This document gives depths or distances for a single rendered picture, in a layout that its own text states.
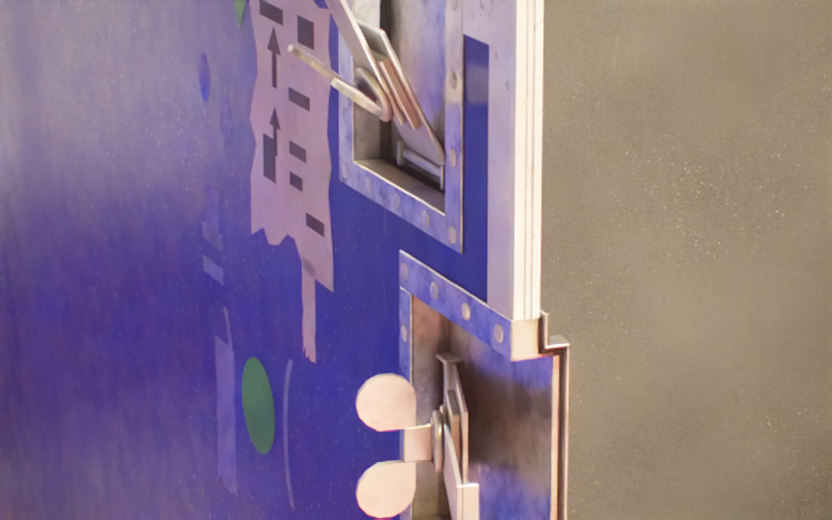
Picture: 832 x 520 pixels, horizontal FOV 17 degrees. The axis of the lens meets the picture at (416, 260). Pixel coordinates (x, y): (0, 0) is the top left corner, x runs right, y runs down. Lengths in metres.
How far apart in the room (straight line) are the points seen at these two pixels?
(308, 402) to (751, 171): 1.02
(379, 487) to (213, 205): 0.29
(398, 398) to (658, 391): 1.16
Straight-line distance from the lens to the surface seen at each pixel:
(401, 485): 1.10
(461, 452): 1.07
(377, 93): 1.10
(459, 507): 1.02
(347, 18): 1.09
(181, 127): 1.38
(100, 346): 1.57
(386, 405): 1.08
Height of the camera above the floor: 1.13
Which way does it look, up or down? 16 degrees down
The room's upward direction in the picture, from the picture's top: straight up
